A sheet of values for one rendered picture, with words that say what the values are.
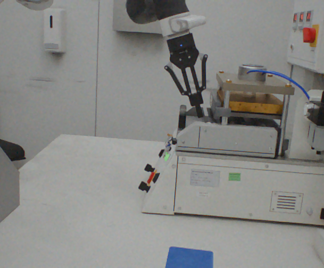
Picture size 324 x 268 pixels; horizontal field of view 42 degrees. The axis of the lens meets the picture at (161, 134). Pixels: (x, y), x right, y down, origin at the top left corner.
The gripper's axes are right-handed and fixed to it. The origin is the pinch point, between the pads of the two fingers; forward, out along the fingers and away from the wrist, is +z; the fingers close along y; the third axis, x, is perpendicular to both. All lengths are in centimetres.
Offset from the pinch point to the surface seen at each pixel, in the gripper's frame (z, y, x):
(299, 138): 12.4, -22.8, 15.3
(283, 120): 7.3, -20.3, 13.3
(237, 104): 0.8, -10.3, 10.2
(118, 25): -35, 35, -131
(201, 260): 26.6, 7.1, 38.1
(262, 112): 4.6, -16.1, 10.2
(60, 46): -33, 72, -135
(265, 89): -1.7, -17.6, 13.5
